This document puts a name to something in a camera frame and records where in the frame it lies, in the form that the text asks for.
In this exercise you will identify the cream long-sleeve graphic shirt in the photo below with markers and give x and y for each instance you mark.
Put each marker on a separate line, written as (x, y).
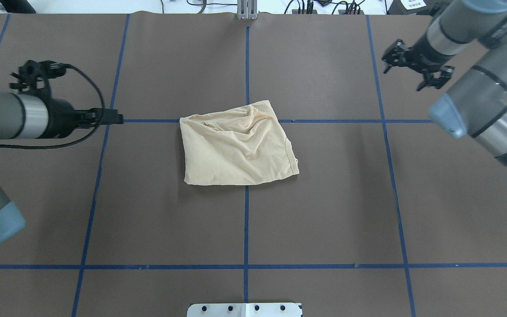
(241, 146)

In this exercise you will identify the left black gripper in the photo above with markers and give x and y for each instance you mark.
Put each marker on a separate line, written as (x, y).
(61, 118)

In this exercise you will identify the aluminium frame post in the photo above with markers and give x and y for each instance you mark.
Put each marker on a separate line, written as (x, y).
(247, 9)

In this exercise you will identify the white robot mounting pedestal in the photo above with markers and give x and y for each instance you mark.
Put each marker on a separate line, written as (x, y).
(260, 309)

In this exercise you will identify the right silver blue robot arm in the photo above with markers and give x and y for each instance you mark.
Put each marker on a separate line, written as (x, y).
(475, 104)

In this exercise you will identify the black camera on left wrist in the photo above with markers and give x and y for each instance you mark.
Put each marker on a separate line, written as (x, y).
(33, 78)

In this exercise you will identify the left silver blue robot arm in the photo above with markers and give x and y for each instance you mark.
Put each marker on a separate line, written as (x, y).
(25, 116)

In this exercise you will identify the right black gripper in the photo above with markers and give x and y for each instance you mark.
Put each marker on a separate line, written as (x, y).
(419, 51)

